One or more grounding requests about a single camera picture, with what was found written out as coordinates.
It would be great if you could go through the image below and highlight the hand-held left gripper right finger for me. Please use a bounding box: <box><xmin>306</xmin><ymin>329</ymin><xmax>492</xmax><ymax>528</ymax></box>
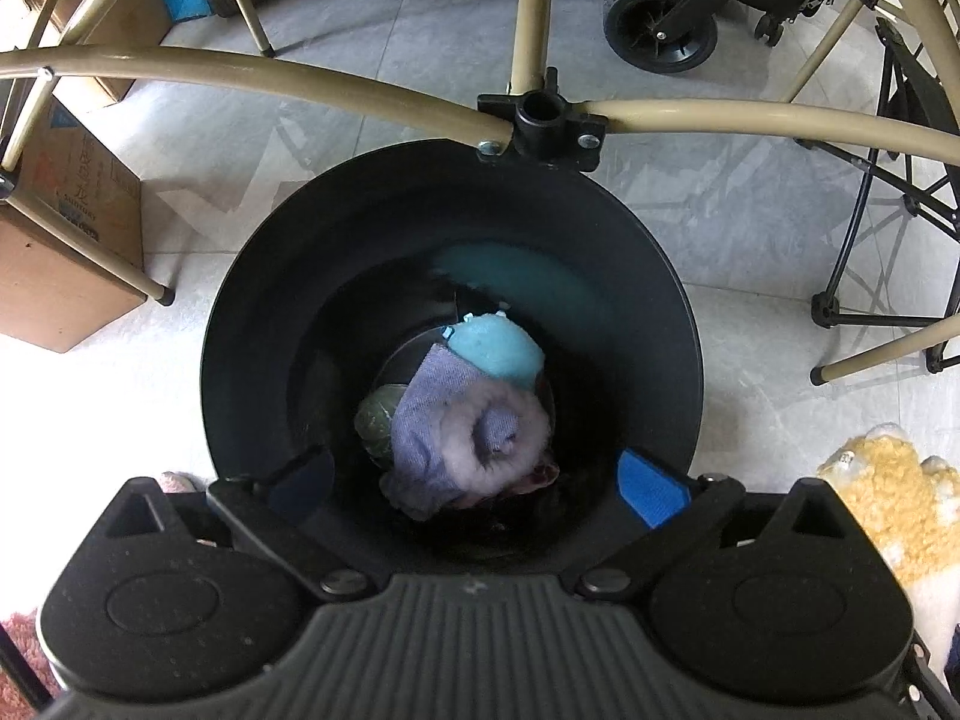
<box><xmin>576</xmin><ymin>447</ymin><xmax>860</xmax><ymax>602</ymax></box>

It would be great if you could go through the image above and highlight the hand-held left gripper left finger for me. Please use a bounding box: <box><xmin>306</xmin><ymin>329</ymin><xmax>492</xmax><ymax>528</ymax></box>
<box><xmin>101</xmin><ymin>444</ymin><xmax>380</xmax><ymax>601</ymax></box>

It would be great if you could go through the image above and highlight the purple woven cloth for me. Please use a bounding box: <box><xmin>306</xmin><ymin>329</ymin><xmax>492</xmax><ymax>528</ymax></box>
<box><xmin>379</xmin><ymin>345</ymin><xmax>488</xmax><ymax>520</ymax></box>

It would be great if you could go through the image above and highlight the lavender fluffy cloth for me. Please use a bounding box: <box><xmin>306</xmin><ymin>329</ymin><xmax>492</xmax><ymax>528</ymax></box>
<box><xmin>448</xmin><ymin>381</ymin><xmax>552</xmax><ymax>500</ymax></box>

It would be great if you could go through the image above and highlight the black trash bin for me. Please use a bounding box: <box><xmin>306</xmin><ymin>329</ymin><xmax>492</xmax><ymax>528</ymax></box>
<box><xmin>201</xmin><ymin>139</ymin><xmax>704</xmax><ymax>578</ymax></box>

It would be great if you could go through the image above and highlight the teal fluffy cloth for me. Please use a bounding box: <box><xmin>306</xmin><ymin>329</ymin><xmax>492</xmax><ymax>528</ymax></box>
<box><xmin>439</xmin><ymin>310</ymin><xmax>545</xmax><ymax>391</ymax></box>

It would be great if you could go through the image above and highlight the yellow plush toy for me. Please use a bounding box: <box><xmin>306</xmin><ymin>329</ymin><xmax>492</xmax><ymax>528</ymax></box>
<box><xmin>816</xmin><ymin>424</ymin><xmax>960</xmax><ymax>590</ymax></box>

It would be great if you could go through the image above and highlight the green cloth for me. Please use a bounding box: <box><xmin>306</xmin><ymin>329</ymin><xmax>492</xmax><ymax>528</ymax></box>
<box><xmin>355</xmin><ymin>384</ymin><xmax>410</xmax><ymax>466</ymax></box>

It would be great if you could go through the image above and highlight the printed cardboard box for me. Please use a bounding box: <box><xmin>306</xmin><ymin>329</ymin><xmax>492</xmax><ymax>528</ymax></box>
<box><xmin>0</xmin><ymin>86</ymin><xmax>177</xmax><ymax>353</ymax></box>

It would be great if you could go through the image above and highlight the tan folding table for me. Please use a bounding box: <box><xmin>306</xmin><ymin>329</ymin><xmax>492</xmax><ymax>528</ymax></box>
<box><xmin>0</xmin><ymin>0</ymin><xmax>960</xmax><ymax>387</ymax></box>

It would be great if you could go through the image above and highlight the folding wagon cart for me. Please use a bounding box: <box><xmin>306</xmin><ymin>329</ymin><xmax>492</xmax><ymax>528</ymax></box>
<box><xmin>600</xmin><ymin>0</ymin><xmax>893</xmax><ymax>77</ymax></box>

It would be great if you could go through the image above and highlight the brown cardboard box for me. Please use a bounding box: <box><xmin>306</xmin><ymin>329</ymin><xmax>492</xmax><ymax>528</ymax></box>
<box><xmin>0</xmin><ymin>0</ymin><xmax>167</xmax><ymax>107</ymax></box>

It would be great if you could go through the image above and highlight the black folding chair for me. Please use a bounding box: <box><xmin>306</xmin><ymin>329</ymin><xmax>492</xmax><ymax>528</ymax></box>
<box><xmin>795</xmin><ymin>15</ymin><xmax>960</xmax><ymax>376</ymax></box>

